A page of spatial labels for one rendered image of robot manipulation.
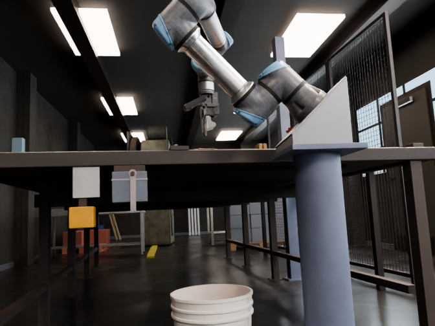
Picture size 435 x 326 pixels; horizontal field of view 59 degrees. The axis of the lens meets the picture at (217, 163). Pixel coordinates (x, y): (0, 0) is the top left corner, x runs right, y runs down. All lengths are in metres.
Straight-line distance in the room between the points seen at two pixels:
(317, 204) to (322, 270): 0.22
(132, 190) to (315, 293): 0.77
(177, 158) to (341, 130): 0.64
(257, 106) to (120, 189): 0.61
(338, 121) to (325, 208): 0.30
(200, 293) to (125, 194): 0.49
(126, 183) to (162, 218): 7.11
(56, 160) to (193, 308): 0.75
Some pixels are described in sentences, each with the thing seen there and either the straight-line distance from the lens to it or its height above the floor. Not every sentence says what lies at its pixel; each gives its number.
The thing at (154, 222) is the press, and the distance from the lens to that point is 8.67.
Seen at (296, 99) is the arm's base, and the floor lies 1.05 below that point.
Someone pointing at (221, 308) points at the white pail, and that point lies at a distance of 1.36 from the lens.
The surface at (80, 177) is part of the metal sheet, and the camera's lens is 1.59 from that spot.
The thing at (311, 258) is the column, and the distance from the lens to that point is 1.41.
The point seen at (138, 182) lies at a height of 0.78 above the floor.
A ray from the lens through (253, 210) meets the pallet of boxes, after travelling 6.88.
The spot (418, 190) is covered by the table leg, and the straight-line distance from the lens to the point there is 2.02.
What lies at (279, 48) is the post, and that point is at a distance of 4.13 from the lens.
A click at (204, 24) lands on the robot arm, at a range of 1.60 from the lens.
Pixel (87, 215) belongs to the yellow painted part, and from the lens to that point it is 1.56.
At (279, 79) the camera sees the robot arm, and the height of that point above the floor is 1.13.
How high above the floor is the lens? 0.65
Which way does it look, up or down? 7 degrees up
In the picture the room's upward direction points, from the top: 3 degrees counter-clockwise
